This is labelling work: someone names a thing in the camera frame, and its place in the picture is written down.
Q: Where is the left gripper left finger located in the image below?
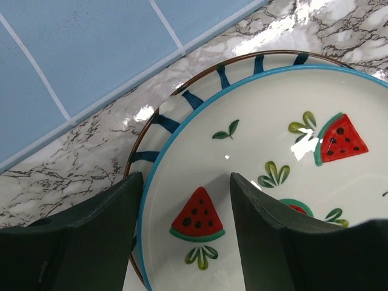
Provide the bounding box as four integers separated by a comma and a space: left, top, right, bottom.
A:
1, 172, 144, 290

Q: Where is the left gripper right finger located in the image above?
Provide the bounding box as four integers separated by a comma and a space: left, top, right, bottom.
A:
230, 173, 387, 290

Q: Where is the watermelon pattern plate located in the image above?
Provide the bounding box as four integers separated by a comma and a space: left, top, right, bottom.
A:
138, 65, 387, 290

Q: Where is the blue striped white plate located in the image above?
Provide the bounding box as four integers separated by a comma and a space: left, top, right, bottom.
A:
125, 50, 341, 290

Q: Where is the blue grid placemat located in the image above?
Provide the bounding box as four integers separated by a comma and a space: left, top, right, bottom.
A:
1, 1, 263, 171

